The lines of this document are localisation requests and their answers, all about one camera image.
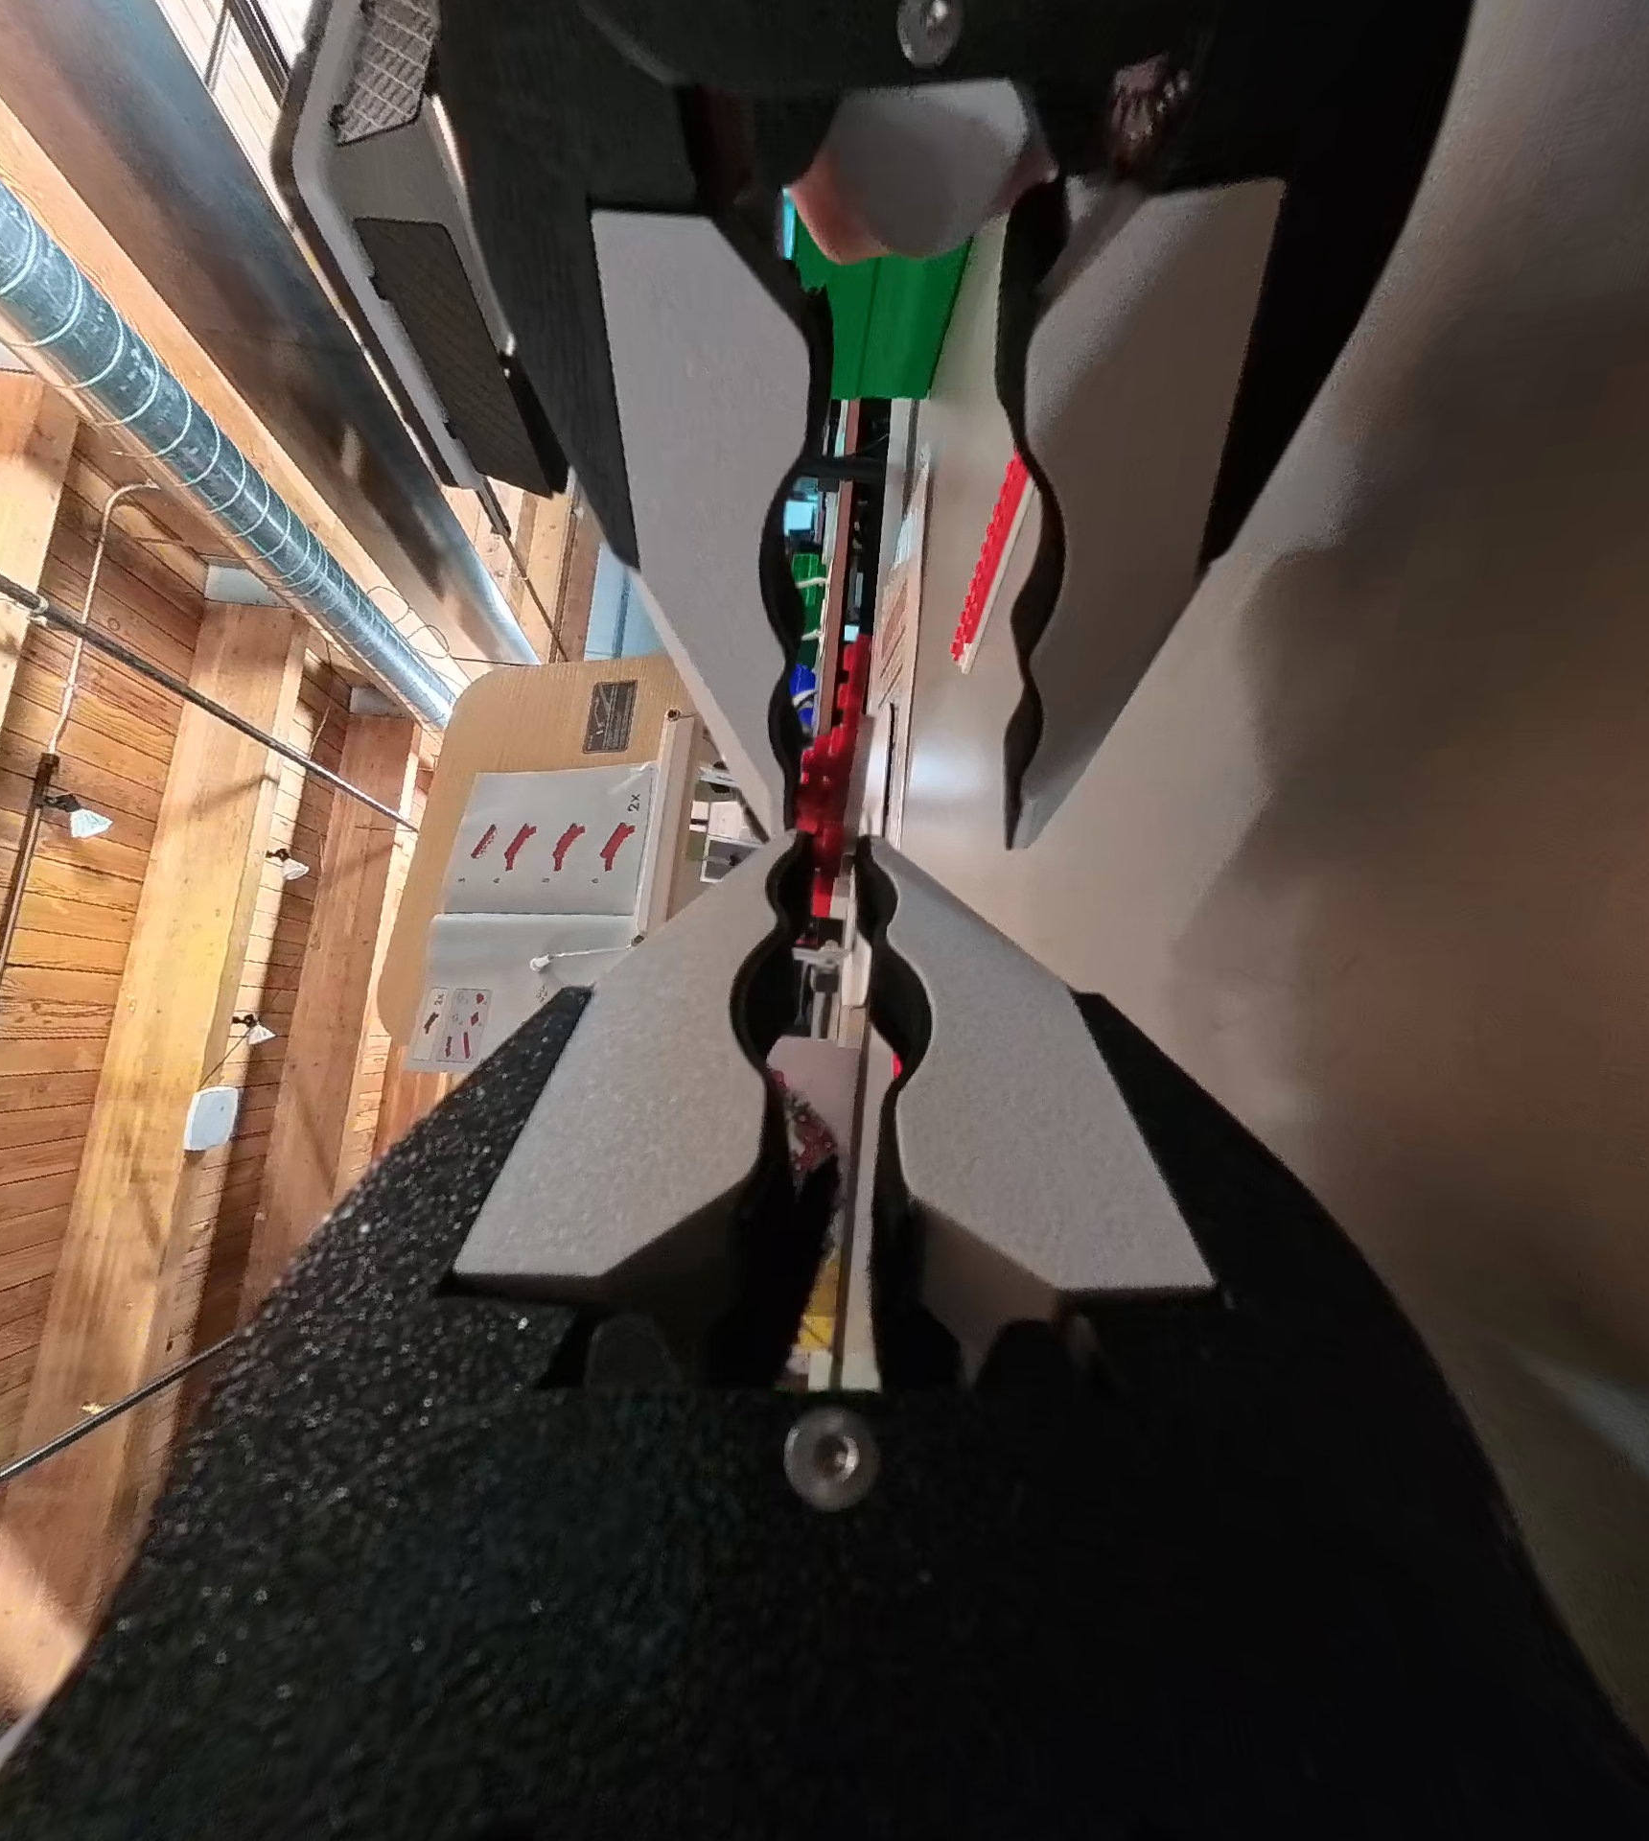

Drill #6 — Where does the person's right hand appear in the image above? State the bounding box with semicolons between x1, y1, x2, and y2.
785;178;902;266

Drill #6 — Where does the red and white lego assembly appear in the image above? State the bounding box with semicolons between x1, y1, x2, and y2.
797;638;873;922

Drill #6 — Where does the green plastic bin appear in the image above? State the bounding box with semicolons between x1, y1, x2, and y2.
785;214;975;402

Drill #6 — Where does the white paper sheet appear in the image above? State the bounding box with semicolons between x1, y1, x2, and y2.
866;442;937;721

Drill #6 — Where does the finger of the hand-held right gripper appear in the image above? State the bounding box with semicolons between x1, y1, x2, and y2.
590;208;835;839
998;174;1291;853

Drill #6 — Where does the lego instruction booklet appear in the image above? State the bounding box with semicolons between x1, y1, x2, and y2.
407;768;655;1073

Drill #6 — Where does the small green storage bin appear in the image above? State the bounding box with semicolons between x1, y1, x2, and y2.
785;538;843;671

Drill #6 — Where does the white and yellow lego box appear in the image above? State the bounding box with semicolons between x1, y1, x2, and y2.
764;1037;871;1392

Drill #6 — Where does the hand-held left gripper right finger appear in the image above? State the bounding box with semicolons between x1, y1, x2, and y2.
862;834;1222;1340

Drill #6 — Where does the black ceiling tie rod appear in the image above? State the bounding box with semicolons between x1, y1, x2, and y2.
0;517;423;834
0;1336;244;1547

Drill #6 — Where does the silver spiral ceiling duct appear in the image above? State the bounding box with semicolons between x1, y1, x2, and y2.
0;69;471;724

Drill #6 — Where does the red and white lego frame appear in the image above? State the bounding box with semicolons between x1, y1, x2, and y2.
950;452;1046;678

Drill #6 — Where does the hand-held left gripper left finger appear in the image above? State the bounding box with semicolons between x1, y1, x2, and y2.
448;830;816;1313

